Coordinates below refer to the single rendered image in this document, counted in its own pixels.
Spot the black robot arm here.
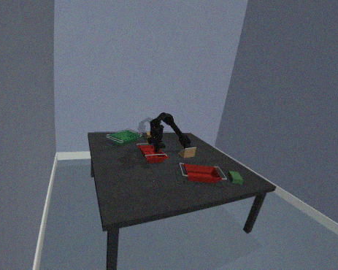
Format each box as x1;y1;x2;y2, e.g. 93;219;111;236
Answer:
147;112;191;149

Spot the small green block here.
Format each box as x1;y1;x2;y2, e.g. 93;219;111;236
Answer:
228;171;243;185

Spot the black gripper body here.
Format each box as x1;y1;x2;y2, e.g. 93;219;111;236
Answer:
155;135;166;148

